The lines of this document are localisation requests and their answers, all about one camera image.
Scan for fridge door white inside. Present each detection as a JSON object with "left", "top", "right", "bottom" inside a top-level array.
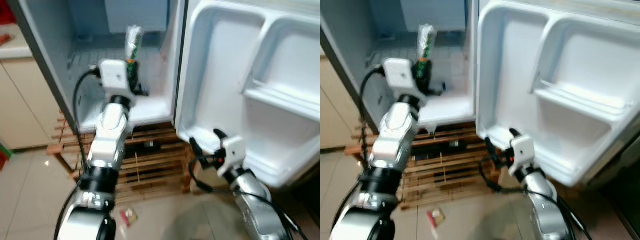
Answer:
[
  {"left": 175, "top": 0, "right": 321, "bottom": 190},
  {"left": 475, "top": 0, "right": 640, "bottom": 188}
]

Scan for grey small fridge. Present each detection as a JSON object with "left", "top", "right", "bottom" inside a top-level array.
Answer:
[
  {"left": 7, "top": 0, "right": 188, "bottom": 133},
  {"left": 320, "top": 0, "right": 478, "bottom": 126}
]

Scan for wooden slatted rack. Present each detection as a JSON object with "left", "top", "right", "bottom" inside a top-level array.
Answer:
[
  {"left": 345, "top": 117, "right": 501, "bottom": 211},
  {"left": 46, "top": 112, "right": 193, "bottom": 203}
]

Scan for grey freezer compartment flap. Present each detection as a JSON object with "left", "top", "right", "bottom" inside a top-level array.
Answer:
[
  {"left": 400, "top": 0, "right": 468, "bottom": 32},
  {"left": 104, "top": 0, "right": 171, "bottom": 34}
]

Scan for white door shelf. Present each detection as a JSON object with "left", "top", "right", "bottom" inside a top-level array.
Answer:
[
  {"left": 241, "top": 20, "right": 321, "bottom": 123},
  {"left": 530, "top": 17, "right": 640, "bottom": 126}
]

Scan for small snack packet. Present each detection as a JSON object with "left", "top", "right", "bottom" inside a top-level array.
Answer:
[
  {"left": 119, "top": 207, "right": 139, "bottom": 228},
  {"left": 426, "top": 207, "right": 447, "bottom": 228}
]

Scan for beige kitchen cabinet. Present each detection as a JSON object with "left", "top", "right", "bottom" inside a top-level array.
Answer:
[{"left": 0, "top": 55, "right": 63, "bottom": 151}]

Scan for white countertop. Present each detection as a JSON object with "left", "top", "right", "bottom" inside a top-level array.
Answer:
[{"left": 0, "top": 22, "right": 33, "bottom": 61}]

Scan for green and red object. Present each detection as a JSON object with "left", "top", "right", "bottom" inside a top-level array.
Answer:
[{"left": 0, "top": 141, "right": 12, "bottom": 172}]

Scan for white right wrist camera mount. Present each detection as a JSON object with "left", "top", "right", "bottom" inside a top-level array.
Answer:
[
  {"left": 218, "top": 136, "right": 247, "bottom": 175},
  {"left": 509, "top": 135, "right": 536, "bottom": 173}
]

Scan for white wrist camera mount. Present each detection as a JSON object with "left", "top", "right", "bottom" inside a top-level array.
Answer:
[
  {"left": 383, "top": 58, "right": 420, "bottom": 102},
  {"left": 509, "top": 135, "right": 536, "bottom": 173},
  {"left": 218, "top": 136, "right": 247, "bottom": 175},
  {"left": 98, "top": 59, "right": 135, "bottom": 105}
]

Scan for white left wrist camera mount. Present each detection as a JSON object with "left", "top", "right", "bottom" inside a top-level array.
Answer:
[
  {"left": 98, "top": 59, "right": 135, "bottom": 105},
  {"left": 383, "top": 58, "right": 420, "bottom": 102}
]

